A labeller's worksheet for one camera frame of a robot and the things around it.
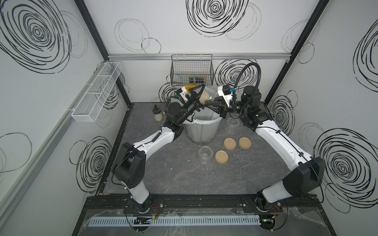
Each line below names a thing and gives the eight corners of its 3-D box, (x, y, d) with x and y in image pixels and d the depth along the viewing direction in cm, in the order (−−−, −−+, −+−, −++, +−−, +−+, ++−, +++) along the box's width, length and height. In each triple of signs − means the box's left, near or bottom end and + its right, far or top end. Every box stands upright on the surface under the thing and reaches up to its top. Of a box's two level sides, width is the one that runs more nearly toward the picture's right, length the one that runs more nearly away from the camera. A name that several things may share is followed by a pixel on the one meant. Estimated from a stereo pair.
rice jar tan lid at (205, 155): (198, 164, 89) (199, 158, 82) (198, 152, 94) (199, 145, 88) (211, 164, 89) (213, 158, 82) (210, 152, 94) (212, 145, 88)
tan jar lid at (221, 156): (215, 163, 90) (216, 162, 88) (214, 151, 95) (215, 150, 94) (228, 163, 90) (229, 162, 88) (226, 151, 95) (227, 150, 94)
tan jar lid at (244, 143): (240, 149, 95) (240, 147, 94) (237, 138, 101) (238, 136, 99) (252, 149, 95) (253, 147, 94) (248, 138, 101) (249, 136, 99)
